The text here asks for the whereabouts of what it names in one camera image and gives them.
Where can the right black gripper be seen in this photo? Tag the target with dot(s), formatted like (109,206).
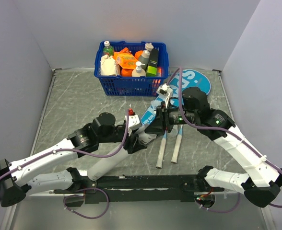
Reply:
(163,120)

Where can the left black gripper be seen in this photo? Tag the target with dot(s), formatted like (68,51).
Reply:
(130,143)

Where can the white shuttlecock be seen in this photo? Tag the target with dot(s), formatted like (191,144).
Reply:
(174,131)

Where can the white shuttlecock tube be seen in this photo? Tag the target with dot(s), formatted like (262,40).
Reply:
(104,165)

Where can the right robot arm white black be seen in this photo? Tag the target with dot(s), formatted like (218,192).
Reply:
(261,182)

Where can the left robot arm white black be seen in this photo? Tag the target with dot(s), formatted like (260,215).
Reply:
(101,138)

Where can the left badminton racket white grip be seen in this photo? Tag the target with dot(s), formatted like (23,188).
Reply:
(160,158)

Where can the badminton racket white grip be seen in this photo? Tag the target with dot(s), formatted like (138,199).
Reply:
(177,145)
(160,158)

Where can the right badminton racket white grip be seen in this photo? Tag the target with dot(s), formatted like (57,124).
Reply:
(177,145)

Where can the white pump lotion bottle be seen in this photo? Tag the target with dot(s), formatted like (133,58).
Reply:
(138,71)

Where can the blue plastic shopping basket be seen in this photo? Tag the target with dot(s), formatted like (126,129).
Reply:
(133,86)

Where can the black green carton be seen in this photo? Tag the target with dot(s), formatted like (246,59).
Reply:
(151,70)

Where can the orange round fruit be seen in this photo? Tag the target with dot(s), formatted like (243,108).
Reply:
(126,72)

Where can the grey bottle beige cap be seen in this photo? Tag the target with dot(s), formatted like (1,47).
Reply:
(144,57)

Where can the orange snack box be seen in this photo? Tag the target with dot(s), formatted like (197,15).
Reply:
(125,59)

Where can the white cloth pouch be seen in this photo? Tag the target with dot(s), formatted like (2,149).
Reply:
(108,66)

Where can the green bottle white cap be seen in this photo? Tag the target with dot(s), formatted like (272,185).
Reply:
(108,49)

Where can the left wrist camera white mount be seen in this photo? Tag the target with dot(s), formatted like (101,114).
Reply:
(132,121)

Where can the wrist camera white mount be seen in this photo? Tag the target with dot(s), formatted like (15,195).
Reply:
(132,121)
(164,90)

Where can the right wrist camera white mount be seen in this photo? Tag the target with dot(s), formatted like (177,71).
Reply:
(164,90)

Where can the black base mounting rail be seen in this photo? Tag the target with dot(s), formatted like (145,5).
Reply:
(141,188)

